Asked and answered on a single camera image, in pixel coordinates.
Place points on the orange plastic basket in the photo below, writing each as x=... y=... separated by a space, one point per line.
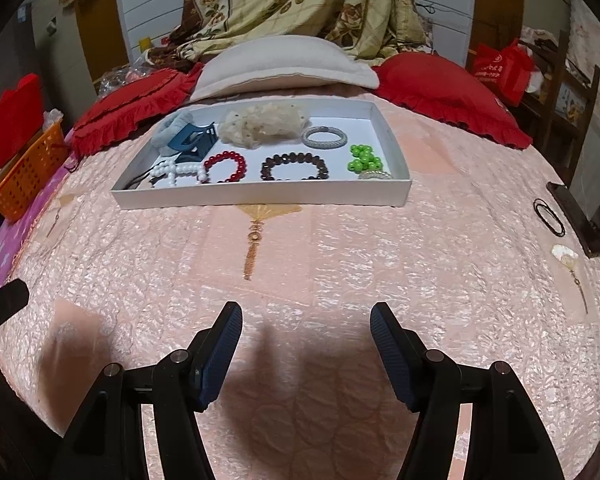
x=27 y=173

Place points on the red shopping bag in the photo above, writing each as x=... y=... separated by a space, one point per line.
x=505 y=72

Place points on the purple floral bedsheet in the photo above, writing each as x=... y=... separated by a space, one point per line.
x=13 y=235

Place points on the floral beige quilt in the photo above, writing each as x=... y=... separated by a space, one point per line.
x=368 y=30

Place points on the beige pillow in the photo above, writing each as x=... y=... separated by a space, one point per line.
x=280 y=62

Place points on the red box in basket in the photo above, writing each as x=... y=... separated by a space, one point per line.
x=21 y=116

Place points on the grey refrigerator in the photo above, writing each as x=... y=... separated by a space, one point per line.
x=17 y=49

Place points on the pink quilted bedspread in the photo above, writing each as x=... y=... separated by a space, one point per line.
x=465 y=263

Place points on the red ruffled pillow right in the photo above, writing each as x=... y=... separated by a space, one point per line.
x=437 y=88

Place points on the red ruffled pillow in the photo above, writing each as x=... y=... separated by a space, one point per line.
x=113 y=118
x=437 y=88

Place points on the wooden chair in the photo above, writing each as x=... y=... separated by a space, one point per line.
x=557 y=116

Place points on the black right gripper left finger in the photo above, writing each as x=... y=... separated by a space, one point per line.
x=193 y=377

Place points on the blue hair claw clip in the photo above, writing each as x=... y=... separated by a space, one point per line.
x=193 y=143

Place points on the cream lace scrunchie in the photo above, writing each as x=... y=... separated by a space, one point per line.
x=261 y=124

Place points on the white shallow tray box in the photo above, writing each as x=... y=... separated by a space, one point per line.
x=286 y=172

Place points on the red ruffled pillow left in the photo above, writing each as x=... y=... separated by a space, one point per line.
x=113 y=118

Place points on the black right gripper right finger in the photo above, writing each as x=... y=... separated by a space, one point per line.
x=420 y=377

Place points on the light blue fluffy scrunchie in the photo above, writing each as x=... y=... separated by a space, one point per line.
x=169 y=127

